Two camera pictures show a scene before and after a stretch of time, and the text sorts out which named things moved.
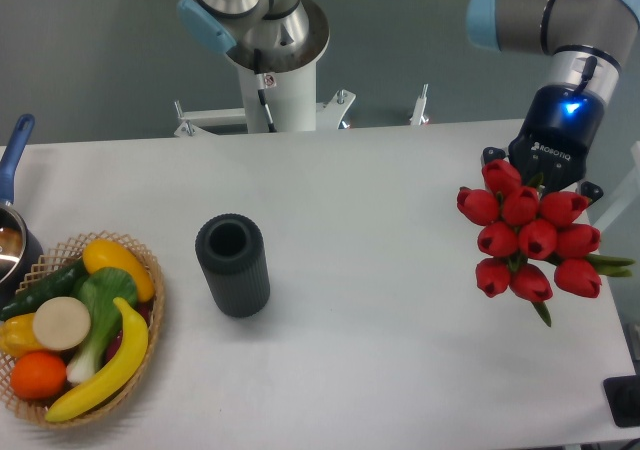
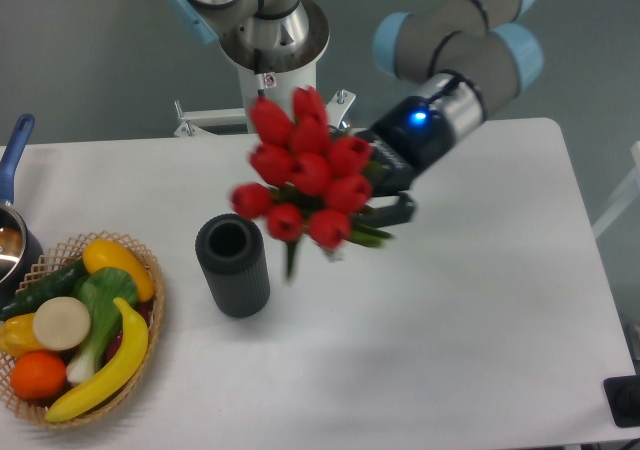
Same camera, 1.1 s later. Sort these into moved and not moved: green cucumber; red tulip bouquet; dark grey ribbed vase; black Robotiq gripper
Moved: black Robotiq gripper; red tulip bouquet
Not moved: dark grey ribbed vase; green cucumber
